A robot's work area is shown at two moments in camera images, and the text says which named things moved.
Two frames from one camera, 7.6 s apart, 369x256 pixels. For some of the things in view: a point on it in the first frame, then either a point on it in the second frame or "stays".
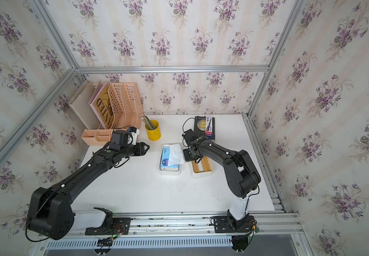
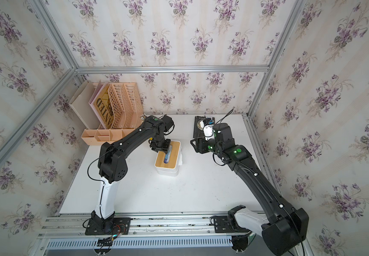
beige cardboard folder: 80,103 stays
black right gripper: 186,158 → 199,143
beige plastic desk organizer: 127,109 stays
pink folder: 100,88 stays
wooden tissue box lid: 203,168 → 174,161
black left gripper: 139,149 → 165,149
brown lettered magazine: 104,108 stays
